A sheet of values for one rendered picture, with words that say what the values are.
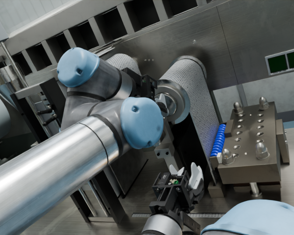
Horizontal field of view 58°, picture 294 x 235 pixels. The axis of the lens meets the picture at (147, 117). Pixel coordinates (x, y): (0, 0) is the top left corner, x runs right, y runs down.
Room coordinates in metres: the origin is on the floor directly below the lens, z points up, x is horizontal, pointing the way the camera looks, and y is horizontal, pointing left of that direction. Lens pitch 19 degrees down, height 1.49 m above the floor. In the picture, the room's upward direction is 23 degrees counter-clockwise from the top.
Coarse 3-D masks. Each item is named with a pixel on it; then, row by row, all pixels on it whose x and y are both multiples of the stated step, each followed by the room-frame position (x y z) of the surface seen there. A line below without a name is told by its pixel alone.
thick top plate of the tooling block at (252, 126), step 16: (256, 112) 0.90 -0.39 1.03; (272, 112) 0.85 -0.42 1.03; (240, 128) 0.83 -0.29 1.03; (256, 128) 0.79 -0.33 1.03; (272, 128) 0.75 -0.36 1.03; (224, 144) 0.78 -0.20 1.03; (240, 144) 0.74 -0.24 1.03; (272, 144) 0.67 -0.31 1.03; (240, 160) 0.66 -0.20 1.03; (256, 160) 0.63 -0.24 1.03; (272, 160) 0.60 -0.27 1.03; (224, 176) 0.66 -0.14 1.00; (240, 176) 0.64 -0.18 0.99; (256, 176) 0.61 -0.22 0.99; (272, 176) 0.59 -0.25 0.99
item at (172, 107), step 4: (164, 92) 0.74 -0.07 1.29; (156, 96) 0.74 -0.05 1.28; (168, 96) 0.72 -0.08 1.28; (172, 96) 0.73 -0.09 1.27; (168, 100) 0.72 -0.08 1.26; (172, 100) 0.72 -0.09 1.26; (168, 104) 0.73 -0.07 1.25; (172, 104) 0.72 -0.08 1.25; (176, 104) 0.73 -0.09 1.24; (168, 108) 0.73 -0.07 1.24; (172, 108) 0.72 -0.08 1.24; (176, 108) 0.73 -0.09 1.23; (172, 112) 0.73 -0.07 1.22; (168, 116) 0.73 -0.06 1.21
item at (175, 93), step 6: (156, 90) 0.75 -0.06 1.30; (162, 90) 0.74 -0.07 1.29; (168, 90) 0.73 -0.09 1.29; (174, 90) 0.72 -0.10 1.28; (174, 96) 0.72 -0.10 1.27; (180, 96) 0.72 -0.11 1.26; (180, 102) 0.72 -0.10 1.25; (180, 108) 0.72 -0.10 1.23; (174, 114) 0.74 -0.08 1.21; (180, 114) 0.73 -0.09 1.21; (168, 120) 0.75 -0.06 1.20
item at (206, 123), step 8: (208, 96) 0.91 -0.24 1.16; (208, 104) 0.88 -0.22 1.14; (200, 112) 0.79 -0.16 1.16; (208, 112) 0.86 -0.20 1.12; (200, 120) 0.77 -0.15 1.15; (208, 120) 0.83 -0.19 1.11; (216, 120) 0.91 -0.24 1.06; (200, 128) 0.75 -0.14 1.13; (208, 128) 0.81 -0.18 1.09; (216, 128) 0.88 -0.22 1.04; (200, 136) 0.73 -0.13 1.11; (208, 136) 0.79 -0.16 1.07; (208, 144) 0.77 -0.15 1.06; (208, 152) 0.75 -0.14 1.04; (208, 160) 0.73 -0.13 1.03
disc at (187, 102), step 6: (162, 84) 0.75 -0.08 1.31; (168, 84) 0.74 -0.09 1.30; (174, 84) 0.73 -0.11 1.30; (180, 90) 0.72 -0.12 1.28; (186, 96) 0.72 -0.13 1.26; (186, 102) 0.72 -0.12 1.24; (186, 108) 0.72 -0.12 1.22; (186, 114) 0.73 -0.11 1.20; (174, 120) 0.75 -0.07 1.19; (180, 120) 0.74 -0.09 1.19
